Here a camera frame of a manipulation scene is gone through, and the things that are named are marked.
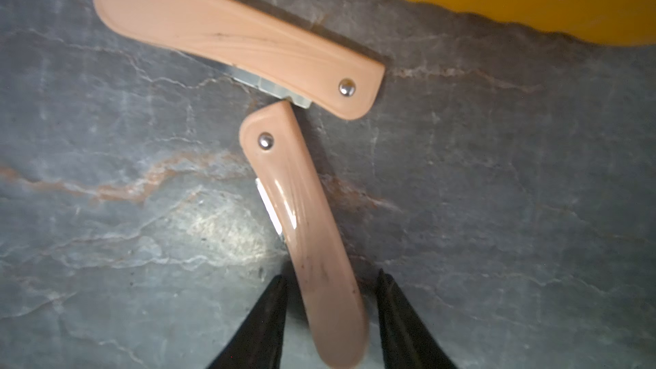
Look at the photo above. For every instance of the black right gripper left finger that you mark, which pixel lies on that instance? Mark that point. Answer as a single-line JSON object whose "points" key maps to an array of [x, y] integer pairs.
{"points": [[259, 340]]}

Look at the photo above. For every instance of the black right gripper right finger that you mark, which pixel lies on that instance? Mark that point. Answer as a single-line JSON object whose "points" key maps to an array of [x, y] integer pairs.
{"points": [[405, 340]]}

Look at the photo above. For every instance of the peach knife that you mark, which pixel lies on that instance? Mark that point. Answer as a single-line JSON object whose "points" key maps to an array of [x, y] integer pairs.
{"points": [[295, 199], [255, 49]]}

